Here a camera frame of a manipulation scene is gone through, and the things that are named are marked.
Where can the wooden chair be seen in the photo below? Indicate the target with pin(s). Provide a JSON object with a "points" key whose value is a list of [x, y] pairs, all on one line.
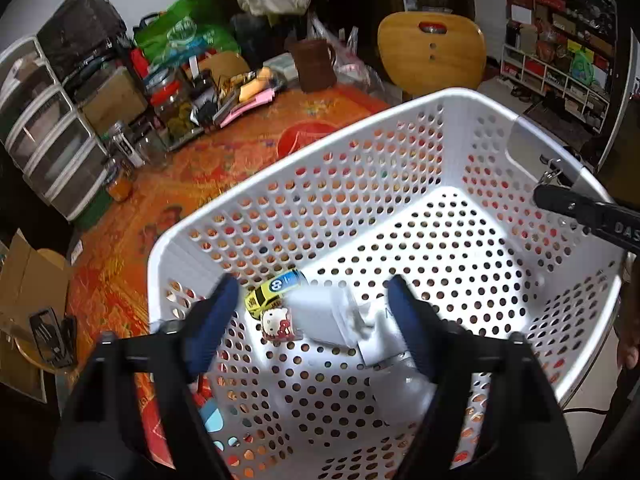
{"points": [[425, 52]]}

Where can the white remote control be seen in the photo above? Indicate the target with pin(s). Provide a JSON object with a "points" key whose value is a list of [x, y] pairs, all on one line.
{"points": [[118, 135]]}

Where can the brown ceramic mug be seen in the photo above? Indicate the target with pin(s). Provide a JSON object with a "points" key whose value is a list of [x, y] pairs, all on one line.
{"points": [[314, 61]]}

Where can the clear plastic bag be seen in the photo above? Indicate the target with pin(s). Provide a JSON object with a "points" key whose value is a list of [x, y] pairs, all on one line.
{"points": [[347, 65]]}

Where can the red patterned tablecloth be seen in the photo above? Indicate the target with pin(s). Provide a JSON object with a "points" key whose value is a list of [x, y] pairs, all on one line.
{"points": [[109, 288]]}

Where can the cardboard box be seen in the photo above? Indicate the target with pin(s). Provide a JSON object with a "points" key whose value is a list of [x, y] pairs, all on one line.
{"points": [[31, 280]]}

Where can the yellow toy car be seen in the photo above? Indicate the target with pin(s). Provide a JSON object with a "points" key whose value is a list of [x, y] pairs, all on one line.
{"points": [[269, 295]]}

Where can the black bag on tower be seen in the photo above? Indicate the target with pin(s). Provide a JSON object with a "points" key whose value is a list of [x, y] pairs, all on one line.
{"points": [[75, 30]]}

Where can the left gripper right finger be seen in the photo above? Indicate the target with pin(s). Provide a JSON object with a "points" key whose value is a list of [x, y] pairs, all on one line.
{"points": [[523, 434]]}

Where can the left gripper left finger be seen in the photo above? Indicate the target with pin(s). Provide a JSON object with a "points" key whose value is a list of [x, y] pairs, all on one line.
{"points": [[101, 434]]}

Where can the teal multiport usb charger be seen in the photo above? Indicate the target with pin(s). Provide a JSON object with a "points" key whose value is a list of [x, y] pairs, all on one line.
{"points": [[214, 424]]}

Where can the white charger block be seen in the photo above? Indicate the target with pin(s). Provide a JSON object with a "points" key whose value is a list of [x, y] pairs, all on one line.
{"points": [[329, 314]]}

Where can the white square charger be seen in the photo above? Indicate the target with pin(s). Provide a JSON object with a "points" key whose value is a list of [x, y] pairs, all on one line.
{"points": [[380, 339]]}

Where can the white shelf with boxes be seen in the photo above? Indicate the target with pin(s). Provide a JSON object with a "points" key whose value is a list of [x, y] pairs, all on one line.
{"points": [[563, 47]]}

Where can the green shopping bag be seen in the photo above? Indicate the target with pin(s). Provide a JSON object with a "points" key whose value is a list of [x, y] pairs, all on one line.
{"points": [[187, 28]]}

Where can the glass jar with red lid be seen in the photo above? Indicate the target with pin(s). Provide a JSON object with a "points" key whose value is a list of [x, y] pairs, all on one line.
{"points": [[172, 106]]}

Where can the pink hello kitty charger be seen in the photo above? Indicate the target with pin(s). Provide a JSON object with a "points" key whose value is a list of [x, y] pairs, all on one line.
{"points": [[277, 324]]}

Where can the black folding phone stand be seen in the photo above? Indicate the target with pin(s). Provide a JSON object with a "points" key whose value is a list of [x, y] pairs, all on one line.
{"points": [[55, 340]]}

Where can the small glass jar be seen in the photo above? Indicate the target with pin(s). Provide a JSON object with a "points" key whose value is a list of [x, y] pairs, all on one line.
{"points": [[149, 146]]}

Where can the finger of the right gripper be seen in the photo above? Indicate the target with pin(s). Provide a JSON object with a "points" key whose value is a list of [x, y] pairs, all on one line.
{"points": [[615, 224]]}

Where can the stacked white food cover tower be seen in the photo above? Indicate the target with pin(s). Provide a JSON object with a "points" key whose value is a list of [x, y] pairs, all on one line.
{"points": [[44, 133]]}

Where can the white perforated plastic basket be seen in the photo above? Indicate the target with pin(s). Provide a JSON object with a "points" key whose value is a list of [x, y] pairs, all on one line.
{"points": [[438, 191]]}

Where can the orange jar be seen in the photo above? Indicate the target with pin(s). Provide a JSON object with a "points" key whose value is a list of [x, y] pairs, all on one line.
{"points": [[118, 184]]}

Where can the black and white charger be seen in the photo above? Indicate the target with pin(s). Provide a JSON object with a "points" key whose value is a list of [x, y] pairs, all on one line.
{"points": [[402, 394]]}

